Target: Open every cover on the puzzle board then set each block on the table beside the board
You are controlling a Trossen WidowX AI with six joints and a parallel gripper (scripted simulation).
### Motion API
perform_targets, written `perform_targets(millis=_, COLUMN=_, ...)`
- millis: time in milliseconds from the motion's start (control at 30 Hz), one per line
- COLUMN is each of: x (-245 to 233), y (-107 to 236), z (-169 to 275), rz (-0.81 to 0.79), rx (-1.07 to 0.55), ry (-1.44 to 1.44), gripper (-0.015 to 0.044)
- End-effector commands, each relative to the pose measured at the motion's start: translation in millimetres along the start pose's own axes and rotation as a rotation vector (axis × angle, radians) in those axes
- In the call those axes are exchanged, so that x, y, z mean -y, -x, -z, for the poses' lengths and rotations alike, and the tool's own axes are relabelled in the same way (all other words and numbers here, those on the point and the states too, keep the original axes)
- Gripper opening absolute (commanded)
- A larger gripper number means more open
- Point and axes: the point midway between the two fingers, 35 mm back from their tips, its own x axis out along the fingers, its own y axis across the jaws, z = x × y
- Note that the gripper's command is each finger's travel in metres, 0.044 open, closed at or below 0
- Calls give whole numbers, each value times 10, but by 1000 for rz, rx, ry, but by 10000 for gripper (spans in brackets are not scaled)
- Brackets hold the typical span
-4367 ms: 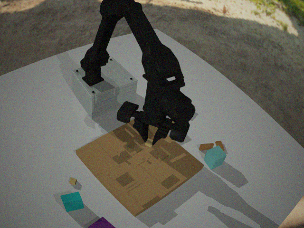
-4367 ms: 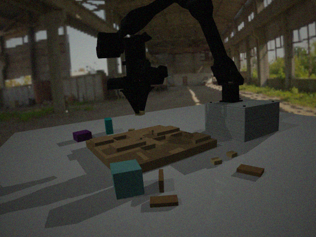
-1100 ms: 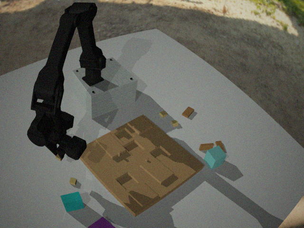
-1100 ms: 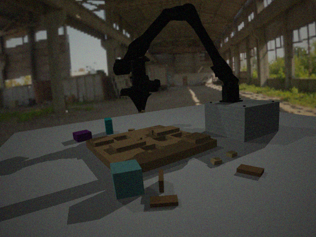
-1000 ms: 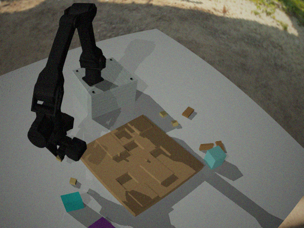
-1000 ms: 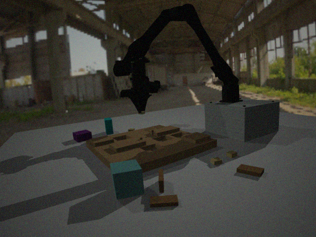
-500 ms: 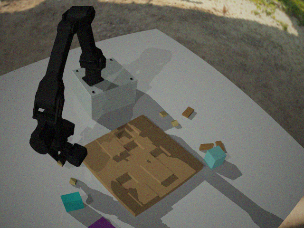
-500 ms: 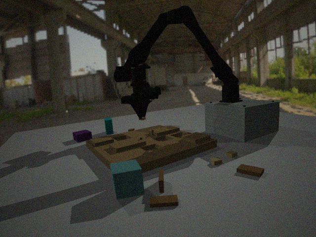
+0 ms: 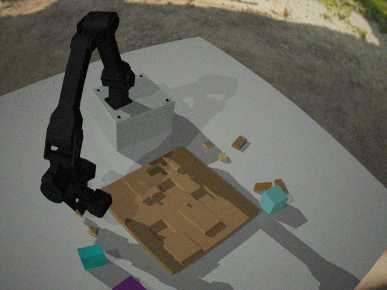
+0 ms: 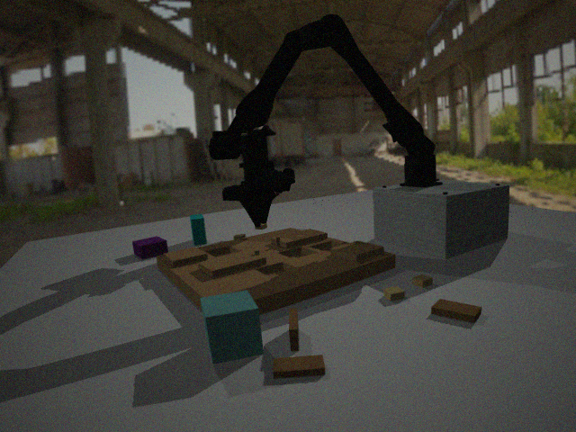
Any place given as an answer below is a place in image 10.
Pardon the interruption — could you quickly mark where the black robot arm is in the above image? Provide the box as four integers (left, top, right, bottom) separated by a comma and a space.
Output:
209, 14, 442, 193

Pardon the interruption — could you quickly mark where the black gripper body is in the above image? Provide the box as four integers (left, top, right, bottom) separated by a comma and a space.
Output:
222, 157, 275, 201

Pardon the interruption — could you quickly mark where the tan square puzzle board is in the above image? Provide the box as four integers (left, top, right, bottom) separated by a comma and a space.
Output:
156, 228, 395, 315

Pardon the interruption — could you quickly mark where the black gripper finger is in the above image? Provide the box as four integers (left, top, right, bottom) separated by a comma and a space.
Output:
240, 197, 265, 227
260, 193, 279, 223

